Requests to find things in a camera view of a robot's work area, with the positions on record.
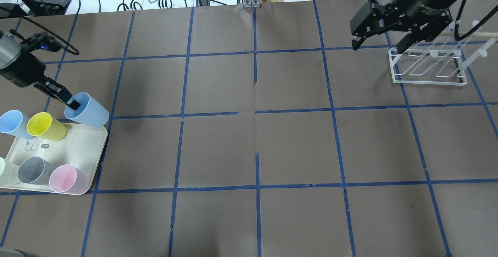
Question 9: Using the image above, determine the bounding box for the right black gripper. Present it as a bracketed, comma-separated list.
[350, 0, 457, 53]

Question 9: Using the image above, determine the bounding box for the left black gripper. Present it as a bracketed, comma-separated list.
[0, 53, 80, 110]

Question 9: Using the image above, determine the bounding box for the light blue cup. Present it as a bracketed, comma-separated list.
[64, 92, 110, 128]

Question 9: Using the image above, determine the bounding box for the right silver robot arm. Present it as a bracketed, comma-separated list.
[350, 0, 457, 53]

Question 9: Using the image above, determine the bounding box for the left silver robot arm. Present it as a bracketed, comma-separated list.
[0, 29, 81, 110]

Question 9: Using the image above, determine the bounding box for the yellow cup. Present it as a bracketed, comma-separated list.
[26, 112, 67, 141]

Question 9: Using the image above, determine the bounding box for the blue cup at edge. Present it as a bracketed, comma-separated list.
[0, 110, 34, 139]

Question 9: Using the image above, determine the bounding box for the grey cup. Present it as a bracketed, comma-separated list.
[17, 157, 56, 186]

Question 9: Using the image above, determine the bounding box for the pink cup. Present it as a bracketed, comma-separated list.
[49, 164, 91, 195]

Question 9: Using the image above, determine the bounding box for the pale green cup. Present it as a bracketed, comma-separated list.
[0, 157, 20, 186]

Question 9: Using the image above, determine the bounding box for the cream plastic tray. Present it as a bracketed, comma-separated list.
[1, 123, 107, 195]

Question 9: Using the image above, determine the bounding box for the brown paper table mat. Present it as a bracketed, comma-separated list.
[1, 0, 497, 257]

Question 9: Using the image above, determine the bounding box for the white wire cup rack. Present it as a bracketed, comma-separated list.
[388, 22, 497, 86]

